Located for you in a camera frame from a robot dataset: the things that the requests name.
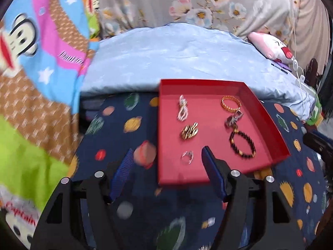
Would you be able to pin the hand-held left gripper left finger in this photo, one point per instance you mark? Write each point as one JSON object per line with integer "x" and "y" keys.
{"x": 122, "y": 173}

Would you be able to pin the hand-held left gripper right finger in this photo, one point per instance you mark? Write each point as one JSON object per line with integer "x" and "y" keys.
{"x": 213, "y": 174}

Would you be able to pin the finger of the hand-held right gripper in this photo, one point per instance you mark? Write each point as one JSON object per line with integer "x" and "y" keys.
{"x": 316, "y": 142}

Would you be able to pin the silver wristwatch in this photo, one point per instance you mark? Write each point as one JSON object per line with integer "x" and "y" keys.
{"x": 232, "y": 119}

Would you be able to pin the gold bangle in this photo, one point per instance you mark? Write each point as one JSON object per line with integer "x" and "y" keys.
{"x": 225, "y": 106}

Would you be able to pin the red shallow box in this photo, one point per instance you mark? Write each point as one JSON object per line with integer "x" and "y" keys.
{"x": 208, "y": 96}

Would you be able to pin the green cloth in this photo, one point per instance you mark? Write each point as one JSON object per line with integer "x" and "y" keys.
{"x": 315, "y": 112}

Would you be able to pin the navy planet print blanket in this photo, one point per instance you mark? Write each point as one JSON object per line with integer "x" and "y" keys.
{"x": 145, "y": 213}

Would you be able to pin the dark wooden chair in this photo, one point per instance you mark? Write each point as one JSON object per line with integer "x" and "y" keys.
{"x": 312, "y": 70}

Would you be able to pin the pink cartoon pillow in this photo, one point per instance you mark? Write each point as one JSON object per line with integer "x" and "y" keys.
{"x": 268, "y": 45}

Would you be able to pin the colourful monkey print blanket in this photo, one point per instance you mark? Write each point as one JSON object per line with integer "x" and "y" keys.
{"x": 39, "y": 96}

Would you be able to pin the beige curtain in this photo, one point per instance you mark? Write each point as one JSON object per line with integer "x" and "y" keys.
{"x": 312, "y": 18}

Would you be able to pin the light blue quilt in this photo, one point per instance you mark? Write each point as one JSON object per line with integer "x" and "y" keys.
{"x": 169, "y": 52}

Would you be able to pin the grey floral quilt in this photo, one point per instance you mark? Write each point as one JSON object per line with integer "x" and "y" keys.
{"x": 156, "y": 2}

